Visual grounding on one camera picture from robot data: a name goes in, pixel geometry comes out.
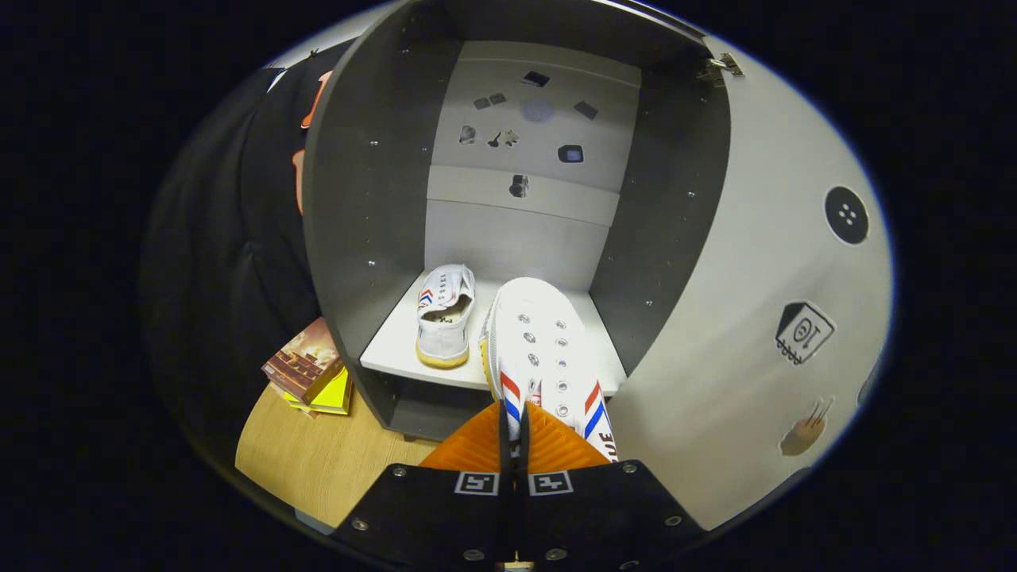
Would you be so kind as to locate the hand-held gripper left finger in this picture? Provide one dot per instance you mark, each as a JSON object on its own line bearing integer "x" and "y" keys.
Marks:
{"x": 429, "y": 508}

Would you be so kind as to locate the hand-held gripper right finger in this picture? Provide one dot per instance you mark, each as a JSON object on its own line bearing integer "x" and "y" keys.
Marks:
{"x": 604, "y": 512}

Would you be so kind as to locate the white canvas shoe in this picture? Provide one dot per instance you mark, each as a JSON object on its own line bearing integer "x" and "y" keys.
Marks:
{"x": 540, "y": 334}
{"x": 445, "y": 342}

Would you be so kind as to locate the grey shoe cabinet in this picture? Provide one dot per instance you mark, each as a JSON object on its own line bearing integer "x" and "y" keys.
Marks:
{"x": 357, "y": 199}

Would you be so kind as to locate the metal door hinge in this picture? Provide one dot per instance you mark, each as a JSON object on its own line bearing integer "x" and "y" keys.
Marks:
{"x": 719, "y": 67}

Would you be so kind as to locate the yellow book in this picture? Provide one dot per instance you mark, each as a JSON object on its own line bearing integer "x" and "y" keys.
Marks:
{"x": 338, "y": 393}

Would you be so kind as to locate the brown book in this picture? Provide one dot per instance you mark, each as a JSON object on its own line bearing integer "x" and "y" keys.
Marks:
{"x": 302, "y": 361}

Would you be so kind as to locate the black backdrop cloth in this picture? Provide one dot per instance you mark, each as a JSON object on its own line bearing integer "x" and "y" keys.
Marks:
{"x": 214, "y": 278}

